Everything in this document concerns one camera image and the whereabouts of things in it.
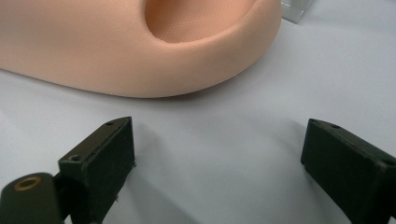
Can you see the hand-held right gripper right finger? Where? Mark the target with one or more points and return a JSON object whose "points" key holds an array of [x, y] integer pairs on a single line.
{"points": [[345, 174]]}

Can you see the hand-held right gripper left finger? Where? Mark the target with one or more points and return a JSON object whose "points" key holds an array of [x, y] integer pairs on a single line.
{"points": [[102, 161]]}

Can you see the pink foam slipper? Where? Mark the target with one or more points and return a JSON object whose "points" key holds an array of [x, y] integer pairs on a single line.
{"points": [[109, 59]]}

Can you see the metal shoe rack grey shelves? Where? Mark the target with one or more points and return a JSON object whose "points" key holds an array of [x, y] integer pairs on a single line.
{"points": [[295, 9]]}

